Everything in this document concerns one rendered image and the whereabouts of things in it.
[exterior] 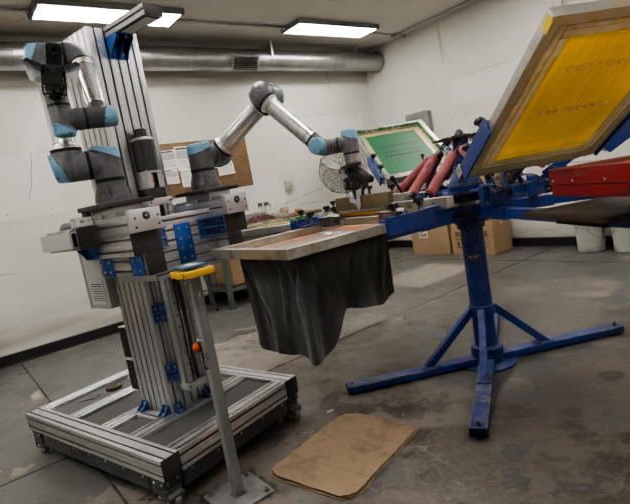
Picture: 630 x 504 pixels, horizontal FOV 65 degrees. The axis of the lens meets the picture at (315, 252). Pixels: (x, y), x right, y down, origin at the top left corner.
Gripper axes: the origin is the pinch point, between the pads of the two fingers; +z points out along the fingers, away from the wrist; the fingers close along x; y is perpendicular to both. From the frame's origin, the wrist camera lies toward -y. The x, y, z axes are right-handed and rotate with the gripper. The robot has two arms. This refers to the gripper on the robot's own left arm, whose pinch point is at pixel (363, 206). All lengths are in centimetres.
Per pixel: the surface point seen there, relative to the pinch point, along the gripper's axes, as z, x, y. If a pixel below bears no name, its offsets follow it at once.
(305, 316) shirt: 34, 56, -20
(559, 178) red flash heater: -2, -1, -90
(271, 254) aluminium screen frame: 8, 66, -19
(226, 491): 105, 86, 17
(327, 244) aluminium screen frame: 8, 48, -29
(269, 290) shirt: 25, 56, 2
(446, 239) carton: 85, -360, 239
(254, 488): 105, 77, 9
